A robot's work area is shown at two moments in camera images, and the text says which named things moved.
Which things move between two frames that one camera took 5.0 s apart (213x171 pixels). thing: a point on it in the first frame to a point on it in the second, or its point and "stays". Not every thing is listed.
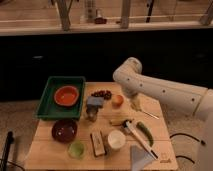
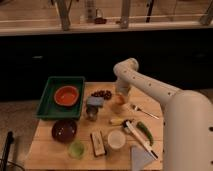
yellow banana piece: (117, 122) stays
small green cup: (76, 149) stays
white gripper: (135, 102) to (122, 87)
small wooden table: (102, 139) stays
